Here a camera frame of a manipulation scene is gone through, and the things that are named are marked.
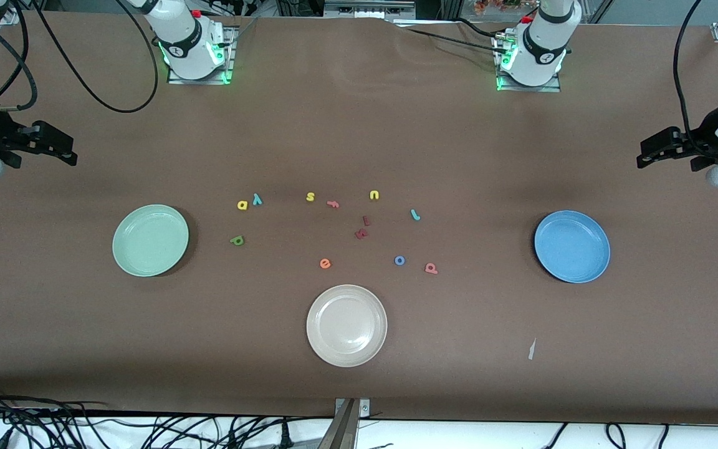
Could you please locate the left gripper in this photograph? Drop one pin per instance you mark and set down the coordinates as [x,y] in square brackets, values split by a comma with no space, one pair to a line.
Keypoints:
[703,139]

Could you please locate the dark green foam letter p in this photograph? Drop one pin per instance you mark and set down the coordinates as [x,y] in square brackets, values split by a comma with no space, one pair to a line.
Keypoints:
[237,240]

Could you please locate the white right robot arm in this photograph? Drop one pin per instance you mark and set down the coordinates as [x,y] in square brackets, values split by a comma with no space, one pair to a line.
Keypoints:
[187,43]

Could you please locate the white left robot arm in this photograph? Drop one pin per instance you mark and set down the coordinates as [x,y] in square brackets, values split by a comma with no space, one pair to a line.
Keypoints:
[540,50]

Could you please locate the light green round plate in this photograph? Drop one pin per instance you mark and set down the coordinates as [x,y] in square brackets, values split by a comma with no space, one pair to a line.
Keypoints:
[150,243]

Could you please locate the blue round plate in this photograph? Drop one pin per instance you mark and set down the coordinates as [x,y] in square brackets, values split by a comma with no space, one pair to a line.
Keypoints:
[572,248]

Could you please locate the orange artificial flowers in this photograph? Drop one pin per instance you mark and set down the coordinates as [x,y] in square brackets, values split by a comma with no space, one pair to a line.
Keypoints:
[496,5]

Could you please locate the white paper scrap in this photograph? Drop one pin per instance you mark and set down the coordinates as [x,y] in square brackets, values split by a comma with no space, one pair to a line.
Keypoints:
[531,349]

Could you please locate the brown table cover mat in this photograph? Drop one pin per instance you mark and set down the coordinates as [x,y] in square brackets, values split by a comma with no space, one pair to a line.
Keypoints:
[359,125]

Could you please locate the dark red foam letter k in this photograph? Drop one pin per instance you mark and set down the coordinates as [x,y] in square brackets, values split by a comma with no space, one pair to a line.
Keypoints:
[361,234]

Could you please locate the grey power strip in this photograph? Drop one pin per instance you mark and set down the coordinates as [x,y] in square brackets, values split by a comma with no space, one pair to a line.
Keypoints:
[368,7]

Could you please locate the beige round plate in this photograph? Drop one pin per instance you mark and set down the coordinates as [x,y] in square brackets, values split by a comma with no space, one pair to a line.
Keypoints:
[346,327]

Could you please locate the metal corner bracket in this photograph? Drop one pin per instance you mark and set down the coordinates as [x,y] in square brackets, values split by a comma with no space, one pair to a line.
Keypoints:
[13,17]

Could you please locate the metal camera mounting post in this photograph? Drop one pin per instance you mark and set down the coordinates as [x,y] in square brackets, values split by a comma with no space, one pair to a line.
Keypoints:
[346,430]

